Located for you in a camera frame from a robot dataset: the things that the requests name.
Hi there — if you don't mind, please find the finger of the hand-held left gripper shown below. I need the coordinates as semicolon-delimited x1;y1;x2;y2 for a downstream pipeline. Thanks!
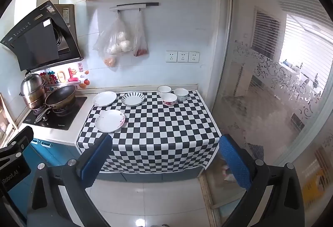
0;126;34;167

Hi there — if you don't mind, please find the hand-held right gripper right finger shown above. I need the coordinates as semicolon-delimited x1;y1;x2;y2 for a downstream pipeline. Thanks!
219;134;305;227

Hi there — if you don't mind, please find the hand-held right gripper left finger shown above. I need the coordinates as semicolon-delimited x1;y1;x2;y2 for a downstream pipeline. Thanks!
27;134;113;227

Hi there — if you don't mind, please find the white plate with floral print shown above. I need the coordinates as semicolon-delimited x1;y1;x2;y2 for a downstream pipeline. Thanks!
94;109;125;132

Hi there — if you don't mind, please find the plain white plate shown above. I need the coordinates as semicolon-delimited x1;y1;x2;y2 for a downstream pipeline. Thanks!
93;91;117;107

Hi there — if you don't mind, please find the white plate with black stripes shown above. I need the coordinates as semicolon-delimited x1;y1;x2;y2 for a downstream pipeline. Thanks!
121;92;145;107

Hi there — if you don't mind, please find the white bowl with blue flowers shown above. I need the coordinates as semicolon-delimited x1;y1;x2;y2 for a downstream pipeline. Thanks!
173;88;189;102

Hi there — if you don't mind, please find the white bowl with red flowers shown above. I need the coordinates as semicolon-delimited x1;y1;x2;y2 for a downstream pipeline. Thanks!
162;93;178;107

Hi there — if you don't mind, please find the white bowl with dark rim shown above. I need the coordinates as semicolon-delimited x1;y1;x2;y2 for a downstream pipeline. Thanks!
157;86;172;97

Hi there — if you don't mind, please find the black gas stove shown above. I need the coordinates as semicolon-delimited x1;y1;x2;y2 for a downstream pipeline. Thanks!
22;96;88;131

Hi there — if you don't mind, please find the stainless steel steamer pot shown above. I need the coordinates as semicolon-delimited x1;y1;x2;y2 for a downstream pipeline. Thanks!
19;73;47;109

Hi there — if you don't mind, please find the black and white checkered tablecloth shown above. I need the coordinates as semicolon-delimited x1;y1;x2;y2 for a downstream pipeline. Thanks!
75;90;221;174

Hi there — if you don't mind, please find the patterned glass sliding door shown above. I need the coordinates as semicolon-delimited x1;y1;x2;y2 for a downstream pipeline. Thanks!
205;0;333;217

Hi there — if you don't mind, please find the black range hood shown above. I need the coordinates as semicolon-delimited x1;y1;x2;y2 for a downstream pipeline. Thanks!
0;4;84;72

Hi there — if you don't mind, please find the large clear plastic bag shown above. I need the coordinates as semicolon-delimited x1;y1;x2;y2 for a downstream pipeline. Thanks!
93;12;132;67

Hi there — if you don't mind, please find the wooden frame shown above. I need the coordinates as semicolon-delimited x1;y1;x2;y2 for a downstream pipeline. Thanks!
0;94;19;140

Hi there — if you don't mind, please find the dark wok with long handle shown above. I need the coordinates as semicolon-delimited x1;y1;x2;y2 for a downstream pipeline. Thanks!
34;85;77;123

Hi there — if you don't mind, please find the row of colourful wall ornaments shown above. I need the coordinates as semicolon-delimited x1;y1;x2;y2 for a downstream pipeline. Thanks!
40;63;90;90

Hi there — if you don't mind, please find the wall hook rail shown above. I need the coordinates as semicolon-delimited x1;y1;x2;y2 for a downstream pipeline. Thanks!
109;2;159;11

